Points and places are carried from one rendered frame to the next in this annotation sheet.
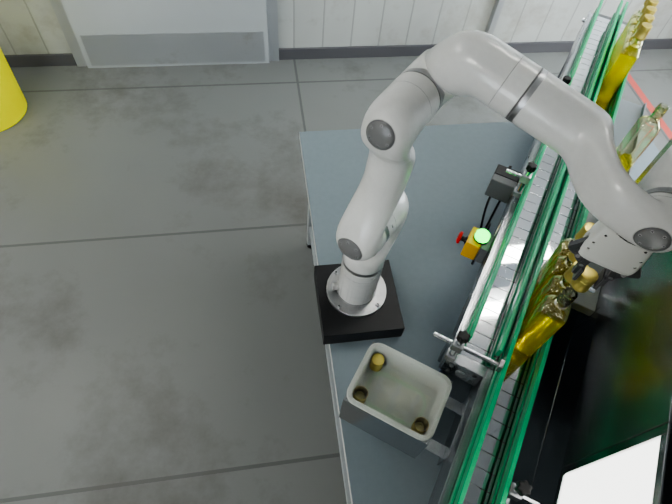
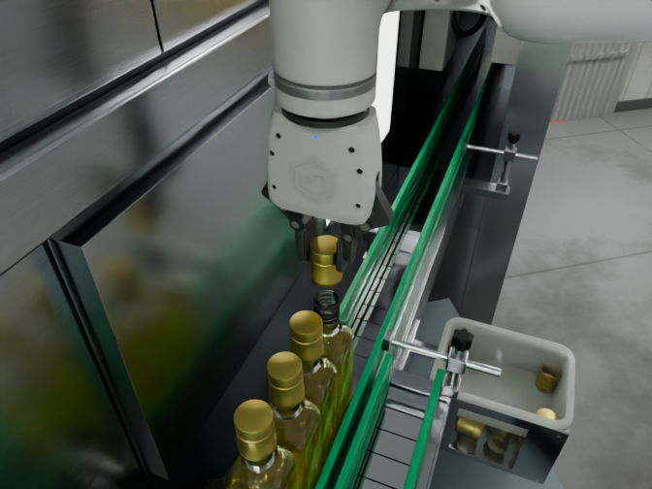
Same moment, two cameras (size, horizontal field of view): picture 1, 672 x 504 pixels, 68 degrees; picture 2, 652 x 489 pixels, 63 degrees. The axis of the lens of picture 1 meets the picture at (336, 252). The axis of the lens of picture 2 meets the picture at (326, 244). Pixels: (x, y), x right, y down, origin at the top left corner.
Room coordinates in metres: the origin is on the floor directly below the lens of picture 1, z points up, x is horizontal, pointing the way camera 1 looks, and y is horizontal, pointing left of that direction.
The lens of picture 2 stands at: (0.97, -0.49, 1.73)
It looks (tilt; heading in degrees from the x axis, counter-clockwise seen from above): 39 degrees down; 180
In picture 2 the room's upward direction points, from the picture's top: straight up
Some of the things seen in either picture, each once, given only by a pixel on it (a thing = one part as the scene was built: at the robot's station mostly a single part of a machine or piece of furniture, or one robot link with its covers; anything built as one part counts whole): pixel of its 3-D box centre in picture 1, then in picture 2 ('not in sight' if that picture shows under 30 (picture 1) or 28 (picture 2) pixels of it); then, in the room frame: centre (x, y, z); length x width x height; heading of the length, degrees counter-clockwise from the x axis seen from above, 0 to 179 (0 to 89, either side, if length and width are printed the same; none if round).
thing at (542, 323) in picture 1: (540, 324); (326, 382); (0.55, -0.49, 1.16); 0.06 x 0.06 x 0.21; 68
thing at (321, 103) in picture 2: not in sight; (322, 85); (0.55, -0.50, 1.56); 0.09 x 0.08 x 0.03; 68
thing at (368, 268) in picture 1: (375, 227); not in sight; (0.80, -0.10, 1.12); 0.19 x 0.12 x 0.24; 152
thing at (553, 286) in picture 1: (546, 305); (309, 418); (0.60, -0.51, 1.16); 0.06 x 0.06 x 0.21; 68
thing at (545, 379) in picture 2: (360, 395); (548, 377); (0.39, -0.10, 0.96); 0.04 x 0.04 x 0.04
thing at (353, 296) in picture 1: (359, 275); not in sight; (0.77, -0.08, 0.90); 0.19 x 0.19 x 0.18
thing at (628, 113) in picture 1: (603, 195); not in sight; (1.12, -0.83, 1.01); 0.95 x 0.09 x 0.11; 158
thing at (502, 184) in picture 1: (502, 183); not in sight; (1.16, -0.53, 0.96); 0.08 x 0.08 x 0.08; 68
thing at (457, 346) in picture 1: (466, 351); (440, 359); (0.48, -0.33, 1.12); 0.17 x 0.03 x 0.12; 68
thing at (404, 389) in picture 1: (397, 394); (499, 381); (0.41, -0.19, 0.97); 0.22 x 0.17 x 0.09; 68
